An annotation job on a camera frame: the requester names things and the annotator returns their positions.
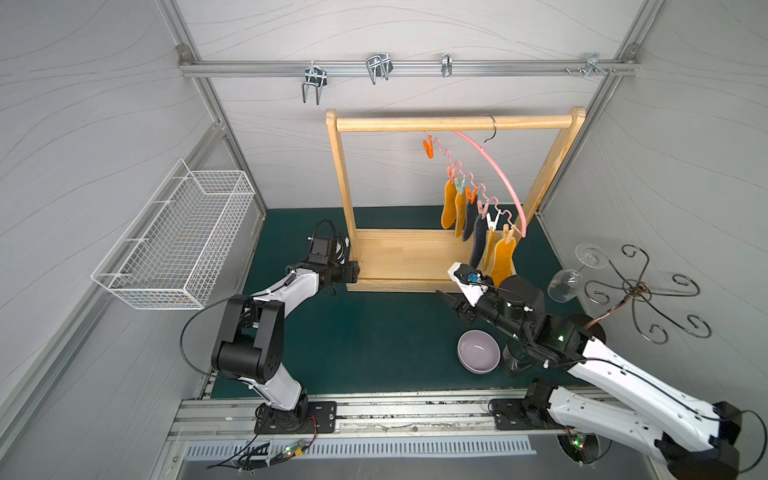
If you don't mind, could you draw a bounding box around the metal loop hook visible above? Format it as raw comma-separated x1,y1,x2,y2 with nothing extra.
365,53,393,85

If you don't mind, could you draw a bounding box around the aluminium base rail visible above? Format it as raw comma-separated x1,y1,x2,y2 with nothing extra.
167,386,661,439

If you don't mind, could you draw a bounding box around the metal double hook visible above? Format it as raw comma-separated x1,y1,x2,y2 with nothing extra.
302,64,328,105

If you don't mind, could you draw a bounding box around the metal corner hook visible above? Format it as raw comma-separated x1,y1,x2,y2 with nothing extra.
563,53,618,78

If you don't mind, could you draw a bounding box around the white wire basket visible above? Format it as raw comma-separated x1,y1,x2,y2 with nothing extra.
91,159,255,310

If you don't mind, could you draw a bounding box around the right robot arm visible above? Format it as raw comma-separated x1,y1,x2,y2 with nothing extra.
440,262,743,479

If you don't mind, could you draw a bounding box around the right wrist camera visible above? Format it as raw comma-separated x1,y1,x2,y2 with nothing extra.
448,262,489,307

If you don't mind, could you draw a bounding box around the yellow insole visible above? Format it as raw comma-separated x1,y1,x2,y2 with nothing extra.
489,233,516,286
440,179,466,238
482,228,497,274

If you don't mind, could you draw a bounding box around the hanging wine glass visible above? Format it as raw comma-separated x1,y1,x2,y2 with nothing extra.
575,243,610,269

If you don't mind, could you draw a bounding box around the dark navy insole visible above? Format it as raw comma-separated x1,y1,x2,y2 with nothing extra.
462,201,488,269

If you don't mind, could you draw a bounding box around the yellow insole front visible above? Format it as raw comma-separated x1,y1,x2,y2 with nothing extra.
489,233,516,286

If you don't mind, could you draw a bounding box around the aluminium top rail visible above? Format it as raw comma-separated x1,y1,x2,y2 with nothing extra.
176,44,641,81

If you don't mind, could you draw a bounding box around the small metal hook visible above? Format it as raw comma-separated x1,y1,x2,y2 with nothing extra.
441,53,453,78

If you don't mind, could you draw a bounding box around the white vented strip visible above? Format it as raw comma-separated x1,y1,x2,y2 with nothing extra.
184,435,536,462

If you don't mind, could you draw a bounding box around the wooden clothes rack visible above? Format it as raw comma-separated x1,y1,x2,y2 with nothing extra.
326,107,587,293

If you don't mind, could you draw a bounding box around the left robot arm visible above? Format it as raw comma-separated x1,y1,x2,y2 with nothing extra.
211,261,360,433

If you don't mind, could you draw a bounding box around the yellow insole back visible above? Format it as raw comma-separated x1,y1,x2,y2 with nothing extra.
440,179,466,238

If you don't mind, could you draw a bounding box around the purple bowl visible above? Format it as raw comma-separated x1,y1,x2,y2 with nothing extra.
457,330,501,375

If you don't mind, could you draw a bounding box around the metal glass holder stand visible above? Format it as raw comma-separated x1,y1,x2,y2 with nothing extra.
583,244,713,345

